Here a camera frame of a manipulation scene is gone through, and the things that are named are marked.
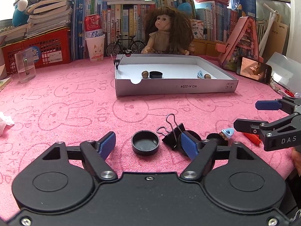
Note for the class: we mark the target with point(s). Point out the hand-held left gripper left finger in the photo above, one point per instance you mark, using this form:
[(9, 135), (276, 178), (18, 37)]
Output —
[(107, 144)]

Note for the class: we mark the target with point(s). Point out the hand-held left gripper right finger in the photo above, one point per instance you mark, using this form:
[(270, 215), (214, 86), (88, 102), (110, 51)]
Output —
[(190, 146)]

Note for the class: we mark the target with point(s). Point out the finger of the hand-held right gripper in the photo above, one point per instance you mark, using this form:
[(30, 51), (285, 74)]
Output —
[(268, 104), (247, 125)]

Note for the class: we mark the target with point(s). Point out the black round cap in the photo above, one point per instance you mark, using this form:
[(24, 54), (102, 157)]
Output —
[(214, 137), (145, 144), (194, 135), (156, 75)]

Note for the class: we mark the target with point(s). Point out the orange red clip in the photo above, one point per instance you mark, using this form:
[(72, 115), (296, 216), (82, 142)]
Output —
[(254, 139)]

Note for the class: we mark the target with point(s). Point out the blue hair clip with beads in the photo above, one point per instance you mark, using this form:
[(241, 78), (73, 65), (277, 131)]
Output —
[(229, 131)]

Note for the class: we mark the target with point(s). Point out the large black binder clip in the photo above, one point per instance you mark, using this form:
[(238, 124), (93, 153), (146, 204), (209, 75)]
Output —
[(174, 134)]

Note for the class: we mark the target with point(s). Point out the white cardboard box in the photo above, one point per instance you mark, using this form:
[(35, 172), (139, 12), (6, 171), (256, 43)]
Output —
[(176, 87)]

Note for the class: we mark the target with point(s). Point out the brown nut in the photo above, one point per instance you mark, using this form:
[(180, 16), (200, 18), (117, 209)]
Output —
[(207, 76), (145, 74)]

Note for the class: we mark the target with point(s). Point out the plain blue hair clip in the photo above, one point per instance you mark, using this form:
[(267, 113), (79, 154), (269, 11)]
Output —
[(200, 74)]

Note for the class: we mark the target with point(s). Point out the black smartphone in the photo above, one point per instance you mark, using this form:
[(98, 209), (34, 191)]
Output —
[(251, 68)]

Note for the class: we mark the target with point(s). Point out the clear plastic folder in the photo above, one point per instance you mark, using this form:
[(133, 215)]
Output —
[(289, 70)]

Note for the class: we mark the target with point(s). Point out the pink rabbit print towel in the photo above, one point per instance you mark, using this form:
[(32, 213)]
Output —
[(70, 103)]

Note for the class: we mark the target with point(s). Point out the brown cardboard board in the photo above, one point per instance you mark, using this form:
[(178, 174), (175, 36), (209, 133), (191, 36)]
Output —
[(278, 42)]

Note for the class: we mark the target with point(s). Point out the pink triangular toy house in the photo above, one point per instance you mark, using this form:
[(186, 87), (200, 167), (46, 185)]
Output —
[(235, 44)]

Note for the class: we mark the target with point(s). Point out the small black binder clip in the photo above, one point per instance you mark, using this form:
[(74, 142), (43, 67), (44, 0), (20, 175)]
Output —
[(116, 63)]

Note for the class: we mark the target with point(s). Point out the wooden drawer box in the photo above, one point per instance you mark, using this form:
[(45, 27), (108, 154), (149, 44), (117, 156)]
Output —
[(207, 48)]

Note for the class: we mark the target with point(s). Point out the white paper cup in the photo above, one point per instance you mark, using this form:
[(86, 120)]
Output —
[(95, 49)]

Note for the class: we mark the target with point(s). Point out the long row of upright books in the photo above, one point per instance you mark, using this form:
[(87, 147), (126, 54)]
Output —
[(218, 21)]

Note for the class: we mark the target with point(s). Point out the miniature black bicycle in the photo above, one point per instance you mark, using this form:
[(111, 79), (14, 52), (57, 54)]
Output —
[(121, 42)]

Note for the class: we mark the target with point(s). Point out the colourful small carton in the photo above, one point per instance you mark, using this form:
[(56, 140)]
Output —
[(197, 29)]

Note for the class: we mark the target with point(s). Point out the blue paper bag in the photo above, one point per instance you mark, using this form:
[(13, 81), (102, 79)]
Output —
[(247, 2)]

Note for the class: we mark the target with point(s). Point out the crumpled white tissue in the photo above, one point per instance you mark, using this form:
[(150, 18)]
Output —
[(4, 122)]

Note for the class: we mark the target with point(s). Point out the clear glass cup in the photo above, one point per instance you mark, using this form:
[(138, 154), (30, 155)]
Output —
[(24, 73)]

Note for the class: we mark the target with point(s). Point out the doll with curly brown hair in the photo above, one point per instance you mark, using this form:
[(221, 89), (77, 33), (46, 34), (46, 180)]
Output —
[(162, 37)]

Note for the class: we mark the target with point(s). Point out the large red plastic basket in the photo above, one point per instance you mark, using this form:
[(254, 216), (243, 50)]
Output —
[(54, 42)]

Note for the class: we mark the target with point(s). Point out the open book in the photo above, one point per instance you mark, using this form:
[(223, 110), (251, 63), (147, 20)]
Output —
[(4, 83)]

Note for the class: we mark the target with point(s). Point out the red beer can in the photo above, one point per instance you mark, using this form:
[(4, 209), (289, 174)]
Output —
[(93, 26)]

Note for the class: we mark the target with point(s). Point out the row of thin blue books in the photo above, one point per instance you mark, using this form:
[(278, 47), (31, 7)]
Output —
[(78, 28)]

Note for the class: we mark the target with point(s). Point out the stack of books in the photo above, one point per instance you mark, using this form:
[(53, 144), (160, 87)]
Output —
[(51, 16)]

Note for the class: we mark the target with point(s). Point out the blue and white plush toy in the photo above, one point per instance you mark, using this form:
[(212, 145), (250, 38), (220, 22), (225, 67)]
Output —
[(20, 16)]

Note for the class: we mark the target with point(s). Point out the white plastic pipe frame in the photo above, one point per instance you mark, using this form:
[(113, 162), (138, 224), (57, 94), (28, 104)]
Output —
[(270, 26)]

